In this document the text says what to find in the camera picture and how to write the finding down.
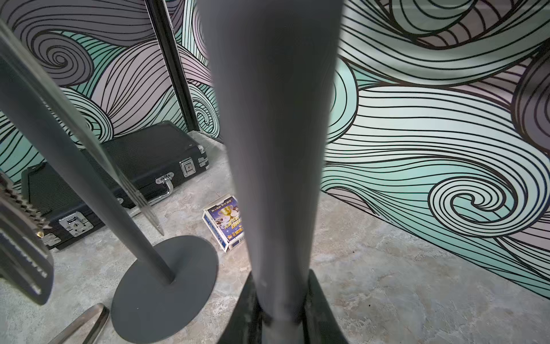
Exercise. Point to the colourful card box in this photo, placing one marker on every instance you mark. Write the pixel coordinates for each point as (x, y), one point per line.
(223, 218)

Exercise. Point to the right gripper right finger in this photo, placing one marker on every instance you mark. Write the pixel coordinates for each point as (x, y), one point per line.
(320, 324)

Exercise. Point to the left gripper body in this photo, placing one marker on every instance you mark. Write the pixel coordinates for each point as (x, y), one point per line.
(25, 261)

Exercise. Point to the steel tongs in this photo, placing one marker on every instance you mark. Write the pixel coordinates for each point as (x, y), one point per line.
(98, 311)
(34, 76)

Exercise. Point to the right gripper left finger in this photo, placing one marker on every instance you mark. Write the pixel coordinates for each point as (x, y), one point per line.
(245, 323)

